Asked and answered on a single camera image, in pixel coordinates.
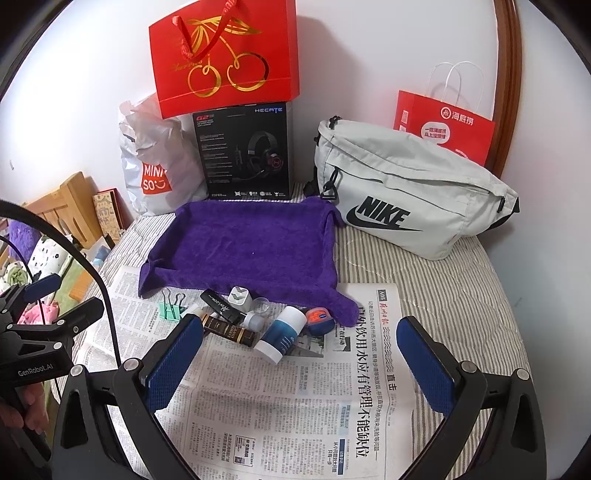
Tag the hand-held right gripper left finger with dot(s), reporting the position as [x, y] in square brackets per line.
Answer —
[173, 364]

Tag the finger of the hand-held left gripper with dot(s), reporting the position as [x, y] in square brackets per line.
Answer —
[41, 286]
[83, 314]

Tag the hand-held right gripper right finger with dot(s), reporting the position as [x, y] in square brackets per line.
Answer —
[427, 364]

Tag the green binder clip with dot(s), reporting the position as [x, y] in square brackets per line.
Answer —
[171, 311]

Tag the grey foam cylinder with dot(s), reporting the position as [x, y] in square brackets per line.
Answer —
[240, 300]

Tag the clear plastic cap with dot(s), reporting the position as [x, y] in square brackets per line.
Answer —
[262, 305]

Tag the white and blue bottle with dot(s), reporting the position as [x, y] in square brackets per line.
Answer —
[279, 337]

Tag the small orange capped container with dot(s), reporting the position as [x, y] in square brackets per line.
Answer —
[318, 316]

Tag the person's left hand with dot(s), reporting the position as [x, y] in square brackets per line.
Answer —
[30, 406]

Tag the panda print pillow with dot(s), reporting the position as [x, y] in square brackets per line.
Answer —
[48, 258]

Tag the purple plush toy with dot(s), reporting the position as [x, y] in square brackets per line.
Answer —
[18, 235]

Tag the brown cosmetic tube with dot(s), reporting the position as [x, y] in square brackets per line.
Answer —
[231, 332]

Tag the black cosmetic tube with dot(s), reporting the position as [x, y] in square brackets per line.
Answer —
[221, 307]

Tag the small white bottle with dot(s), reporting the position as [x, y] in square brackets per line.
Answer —
[254, 321]

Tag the small brown patterned box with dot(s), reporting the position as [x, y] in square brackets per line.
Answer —
[108, 214]

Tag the newspaper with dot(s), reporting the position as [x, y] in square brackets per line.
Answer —
[277, 415]

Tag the purple towel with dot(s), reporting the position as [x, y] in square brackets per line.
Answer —
[244, 244]

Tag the grey waist bag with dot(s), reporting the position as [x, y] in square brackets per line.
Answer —
[415, 184]

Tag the white plastic bag red label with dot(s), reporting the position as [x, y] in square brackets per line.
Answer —
[180, 161]

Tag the black headset box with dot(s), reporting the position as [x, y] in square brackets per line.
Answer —
[221, 152]

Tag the red gift bag gold cherries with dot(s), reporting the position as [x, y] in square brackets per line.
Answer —
[258, 37]

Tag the brown wooden frame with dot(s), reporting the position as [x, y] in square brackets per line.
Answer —
[508, 69]

